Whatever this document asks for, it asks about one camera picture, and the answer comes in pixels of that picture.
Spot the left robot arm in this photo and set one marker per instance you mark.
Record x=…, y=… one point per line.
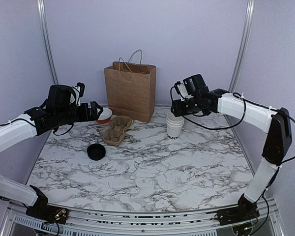
x=62, y=107

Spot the front aluminium rail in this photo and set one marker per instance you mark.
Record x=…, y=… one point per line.
x=83, y=222

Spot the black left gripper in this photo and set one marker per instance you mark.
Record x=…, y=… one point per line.
x=85, y=116

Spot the stack of white paper cups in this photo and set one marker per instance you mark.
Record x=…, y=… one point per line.
x=174, y=126

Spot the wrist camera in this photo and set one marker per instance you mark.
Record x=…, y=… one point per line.
x=181, y=90
x=77, y=93

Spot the right aluminium frame post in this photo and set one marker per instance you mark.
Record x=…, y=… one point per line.
x=243, y=44

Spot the orange and white bowl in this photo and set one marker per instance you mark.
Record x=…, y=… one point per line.
x=105, y=116

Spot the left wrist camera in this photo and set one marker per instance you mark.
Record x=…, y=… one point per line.
x=77, y=93

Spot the aluminium frame post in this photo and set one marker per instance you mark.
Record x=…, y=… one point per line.
x=46, y=40
x=243, y=44

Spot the white ribbed straw holder cup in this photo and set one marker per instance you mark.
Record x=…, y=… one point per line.
x=189, y=122

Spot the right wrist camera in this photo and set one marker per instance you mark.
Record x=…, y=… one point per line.
x=181, y=90

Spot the brown pulp cup carrier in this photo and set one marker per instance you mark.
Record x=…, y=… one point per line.
x=116, y=133

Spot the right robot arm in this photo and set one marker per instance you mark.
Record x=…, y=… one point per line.
x=196, y=97

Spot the brown paper bag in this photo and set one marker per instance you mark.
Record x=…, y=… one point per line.
x=131, y=89

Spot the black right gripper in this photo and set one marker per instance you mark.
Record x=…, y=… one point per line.
x=178, y=110

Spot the black plastic cup lid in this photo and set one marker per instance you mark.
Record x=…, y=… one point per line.
x=96, y=152

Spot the left aluminium frame post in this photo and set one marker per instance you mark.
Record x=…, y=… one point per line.
x=46, y=40

